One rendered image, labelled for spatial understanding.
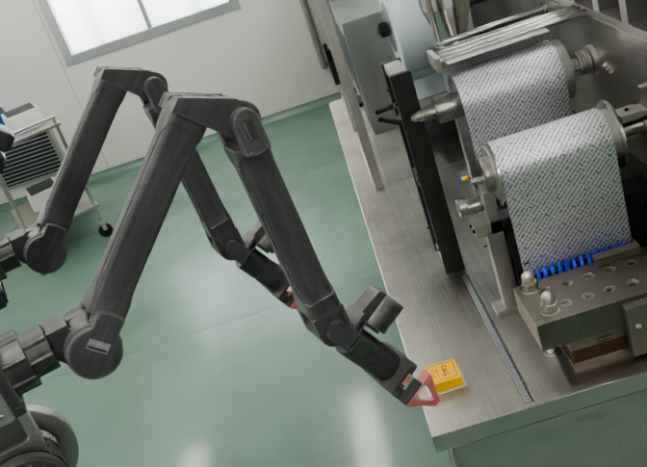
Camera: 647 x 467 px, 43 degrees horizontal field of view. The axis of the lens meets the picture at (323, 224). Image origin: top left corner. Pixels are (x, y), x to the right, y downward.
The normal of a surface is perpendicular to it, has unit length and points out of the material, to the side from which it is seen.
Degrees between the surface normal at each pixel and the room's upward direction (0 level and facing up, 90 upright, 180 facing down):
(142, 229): 88
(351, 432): 0
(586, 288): 0
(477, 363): 0
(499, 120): 92
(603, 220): 90
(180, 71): 90
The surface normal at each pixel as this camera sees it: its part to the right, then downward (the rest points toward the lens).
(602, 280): -0.30, -0.87
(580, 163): 0.07, 0.39
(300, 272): 0.39, 0.27
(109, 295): 0.46, 0.04
